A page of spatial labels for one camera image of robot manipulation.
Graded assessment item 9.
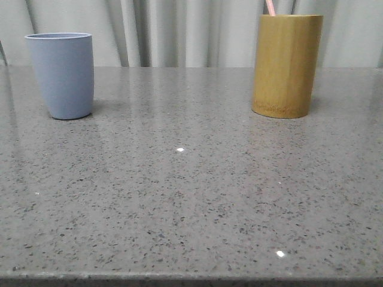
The blue plastic cup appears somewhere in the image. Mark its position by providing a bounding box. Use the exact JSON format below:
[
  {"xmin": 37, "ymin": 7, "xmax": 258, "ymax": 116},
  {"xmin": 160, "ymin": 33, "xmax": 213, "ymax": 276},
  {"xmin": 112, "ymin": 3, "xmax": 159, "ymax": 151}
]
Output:
[{"xmin": 25, "ymin": 32, "xmax": 94, "ymax": 120}]

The grey pleated curtain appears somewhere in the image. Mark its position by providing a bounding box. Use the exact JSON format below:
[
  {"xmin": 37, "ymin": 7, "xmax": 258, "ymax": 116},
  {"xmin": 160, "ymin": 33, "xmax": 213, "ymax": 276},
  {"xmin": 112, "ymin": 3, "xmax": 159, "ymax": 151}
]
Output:
[{"xmin": 1, "ymin": 1, "xmax": 382, "ymax": 68}]

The bamboo wooden cylinder holder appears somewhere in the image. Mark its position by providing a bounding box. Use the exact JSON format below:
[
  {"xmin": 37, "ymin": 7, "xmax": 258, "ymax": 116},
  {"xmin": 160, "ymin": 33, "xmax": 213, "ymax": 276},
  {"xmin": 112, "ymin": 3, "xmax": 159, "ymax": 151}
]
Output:
[{"xmin": 252, "ymin": 14, "xmax": 323, "ymax": 118}]

